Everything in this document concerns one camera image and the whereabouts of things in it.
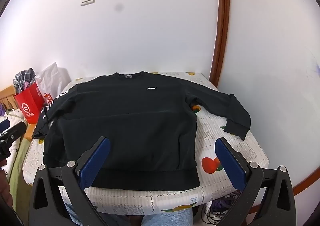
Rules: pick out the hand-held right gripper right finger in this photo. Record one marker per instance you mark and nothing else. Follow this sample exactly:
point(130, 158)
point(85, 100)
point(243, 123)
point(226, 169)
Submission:
point(230, 163)

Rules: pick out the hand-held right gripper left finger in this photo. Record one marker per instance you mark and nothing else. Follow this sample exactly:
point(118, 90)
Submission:
point(95, 161)

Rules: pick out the black sweatshirt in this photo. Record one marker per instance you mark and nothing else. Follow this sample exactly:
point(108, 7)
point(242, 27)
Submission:
point(130, 121)

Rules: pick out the person's left forearm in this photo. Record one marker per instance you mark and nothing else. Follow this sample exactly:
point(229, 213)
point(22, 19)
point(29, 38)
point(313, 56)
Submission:
point(3, 191)

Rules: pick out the white patterned cloth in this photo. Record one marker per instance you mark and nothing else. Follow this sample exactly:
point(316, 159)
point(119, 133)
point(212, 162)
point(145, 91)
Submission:
point(12, 116)

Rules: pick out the fruit print table cover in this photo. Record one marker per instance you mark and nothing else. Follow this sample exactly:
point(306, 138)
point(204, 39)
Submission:
point(225, 146)

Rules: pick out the large red paper bag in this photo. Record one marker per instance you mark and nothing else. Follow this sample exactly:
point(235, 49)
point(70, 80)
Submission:
point(27, 106)

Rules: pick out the wooden headboard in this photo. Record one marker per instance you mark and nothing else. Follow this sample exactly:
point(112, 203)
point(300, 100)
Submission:
point(7, 96)

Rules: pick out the green blanket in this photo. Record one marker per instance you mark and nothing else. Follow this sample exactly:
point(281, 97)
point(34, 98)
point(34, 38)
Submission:
point(18, 166)

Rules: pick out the small red paper bag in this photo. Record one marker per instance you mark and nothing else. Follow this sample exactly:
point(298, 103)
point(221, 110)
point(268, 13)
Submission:
point(48, 98)

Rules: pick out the plaid cloth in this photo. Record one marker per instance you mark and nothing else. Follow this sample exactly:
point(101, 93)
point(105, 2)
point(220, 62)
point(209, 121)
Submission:
point(23, 78)

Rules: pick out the white plastic bag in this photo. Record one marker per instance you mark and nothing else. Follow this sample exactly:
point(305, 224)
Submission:
point(53, 76)

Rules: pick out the brown wooden baseboard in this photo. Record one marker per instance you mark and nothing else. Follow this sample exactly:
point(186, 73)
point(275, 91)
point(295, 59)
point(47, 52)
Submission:
point(307, 178)

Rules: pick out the person's leg in blue pants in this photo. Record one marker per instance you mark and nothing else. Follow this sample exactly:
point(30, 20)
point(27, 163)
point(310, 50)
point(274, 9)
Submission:
point(167, 218)

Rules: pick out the brown wooden door frame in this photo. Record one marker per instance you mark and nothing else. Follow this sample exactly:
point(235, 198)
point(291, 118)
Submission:
point(223, 28)

